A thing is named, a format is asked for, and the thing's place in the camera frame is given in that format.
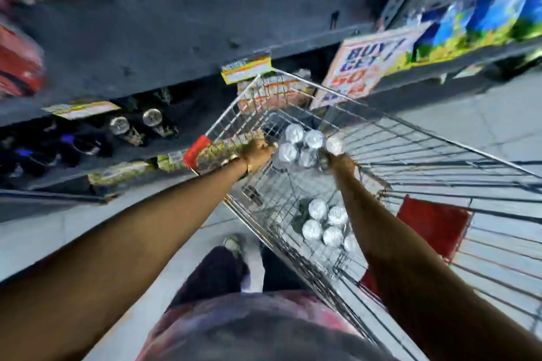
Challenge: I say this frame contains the person's right hand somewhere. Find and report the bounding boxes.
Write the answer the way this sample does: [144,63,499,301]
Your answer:
[326,151,360,182]

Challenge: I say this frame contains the person's left hand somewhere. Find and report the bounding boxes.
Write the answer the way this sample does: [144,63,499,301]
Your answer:
[241,138,277,174]

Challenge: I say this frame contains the silver wire shopping cart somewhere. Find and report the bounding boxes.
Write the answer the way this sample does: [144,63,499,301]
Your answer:
[184,68,542,361]

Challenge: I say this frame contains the person's right forearm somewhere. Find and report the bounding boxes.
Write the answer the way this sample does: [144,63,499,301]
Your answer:
[334,172,542,361]

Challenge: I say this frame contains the person's left forearm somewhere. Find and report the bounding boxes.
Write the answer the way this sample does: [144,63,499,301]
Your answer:
[0,160,250,361]

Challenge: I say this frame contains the red plastic cart corner bumper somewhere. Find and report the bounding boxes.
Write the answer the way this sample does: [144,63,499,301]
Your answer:
[182,134,212,170]

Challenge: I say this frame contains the yellow shelf price tag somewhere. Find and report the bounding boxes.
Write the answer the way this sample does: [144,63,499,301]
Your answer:
[42,100,122,121]
[221,55,273,85]
[88,161,153,187]
[156,149,190,174]

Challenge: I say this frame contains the red plastic cart seat flap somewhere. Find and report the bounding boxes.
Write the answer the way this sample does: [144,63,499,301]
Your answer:
[360,195,473,299]

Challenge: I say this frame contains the person's dark blue trousers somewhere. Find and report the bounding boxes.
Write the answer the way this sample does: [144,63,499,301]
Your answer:
[167,245,307,311]

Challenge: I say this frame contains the person's patterned shirt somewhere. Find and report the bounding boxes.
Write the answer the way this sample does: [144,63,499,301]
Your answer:
[135,290,397,361]

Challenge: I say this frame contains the white promotional sign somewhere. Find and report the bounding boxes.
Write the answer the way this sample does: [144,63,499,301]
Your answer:
[311,22,432,110]

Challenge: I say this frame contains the white sneaker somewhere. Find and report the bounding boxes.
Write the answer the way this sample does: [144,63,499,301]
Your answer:
[222,232,266,294]

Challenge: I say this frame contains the row of blue snack bags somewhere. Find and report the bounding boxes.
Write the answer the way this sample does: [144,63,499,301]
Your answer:
[411,0,542,64]

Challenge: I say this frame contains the group of dark bottles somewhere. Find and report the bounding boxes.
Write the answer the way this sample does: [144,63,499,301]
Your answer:
[0,119,115,182]

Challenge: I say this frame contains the gold wrist bracelet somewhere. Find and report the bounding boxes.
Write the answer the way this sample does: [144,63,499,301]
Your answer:
[231,156,251,179]

